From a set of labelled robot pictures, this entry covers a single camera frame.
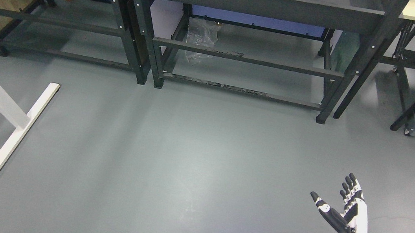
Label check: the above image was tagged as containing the black metal shelf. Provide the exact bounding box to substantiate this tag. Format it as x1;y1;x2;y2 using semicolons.
134;0;409;124
0;0;150;85

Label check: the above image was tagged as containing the black metal shelf left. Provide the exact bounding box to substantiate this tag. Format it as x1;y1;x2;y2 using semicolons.
0;0;150;85

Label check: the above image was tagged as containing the black metal shelf right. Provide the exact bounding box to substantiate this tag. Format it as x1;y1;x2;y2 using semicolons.
134;0;409;124

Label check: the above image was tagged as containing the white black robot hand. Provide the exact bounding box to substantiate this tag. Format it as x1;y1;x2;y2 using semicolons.
310;172;368;233

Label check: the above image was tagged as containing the clear plastic bag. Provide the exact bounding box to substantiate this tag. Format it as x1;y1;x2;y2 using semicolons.
185;17;221;65

